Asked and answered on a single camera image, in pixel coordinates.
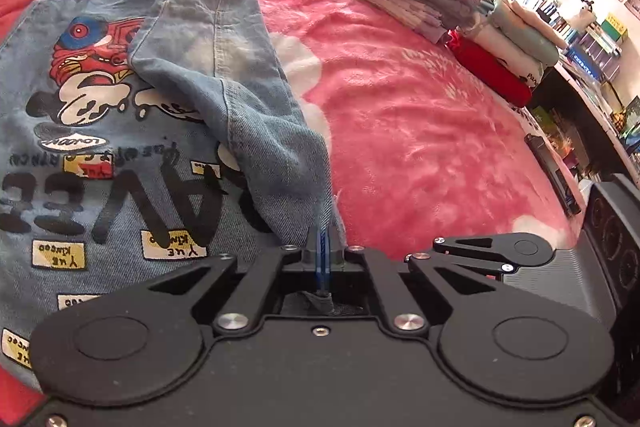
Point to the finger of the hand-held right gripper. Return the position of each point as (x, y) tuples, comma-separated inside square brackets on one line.
[(470, 243)]

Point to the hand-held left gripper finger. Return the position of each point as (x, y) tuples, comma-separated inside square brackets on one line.
[(327, 259), (318, 257)]

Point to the denim jeans with cartoon patch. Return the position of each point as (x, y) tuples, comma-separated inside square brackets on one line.
[(100, 157)]

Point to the black phone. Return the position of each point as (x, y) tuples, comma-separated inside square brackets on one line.
[(552, 174)]

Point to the pink floral blanket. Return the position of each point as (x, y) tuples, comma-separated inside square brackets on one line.
[(410, 132)]

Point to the colourful box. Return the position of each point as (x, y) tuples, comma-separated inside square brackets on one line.
[(560, 137)]

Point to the black desk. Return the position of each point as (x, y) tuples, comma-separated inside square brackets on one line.
[(590, 122)]

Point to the red folded garment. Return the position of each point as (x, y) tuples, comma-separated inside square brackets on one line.
[(490, 72)]

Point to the white printed folded garment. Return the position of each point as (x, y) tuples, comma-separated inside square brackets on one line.
[(510, 59)]

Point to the mint green folded garment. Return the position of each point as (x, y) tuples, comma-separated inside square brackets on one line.
[(530, 42)]

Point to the cluttered bookshelf desk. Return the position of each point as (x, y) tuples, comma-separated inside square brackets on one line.
[(580, 37)]

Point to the pink folded garment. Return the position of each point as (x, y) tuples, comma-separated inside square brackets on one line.
[(525, 14)]

